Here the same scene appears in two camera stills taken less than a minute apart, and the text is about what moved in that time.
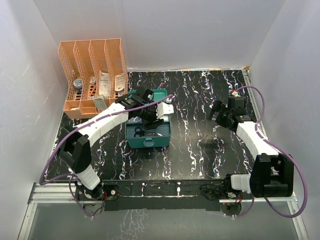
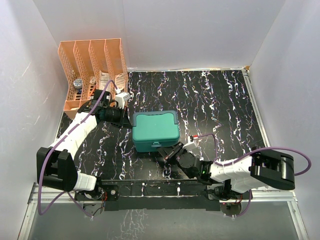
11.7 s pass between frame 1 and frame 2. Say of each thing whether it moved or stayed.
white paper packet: stayed
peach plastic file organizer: stayed
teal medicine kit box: moved
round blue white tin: stayed
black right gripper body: moved
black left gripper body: moved
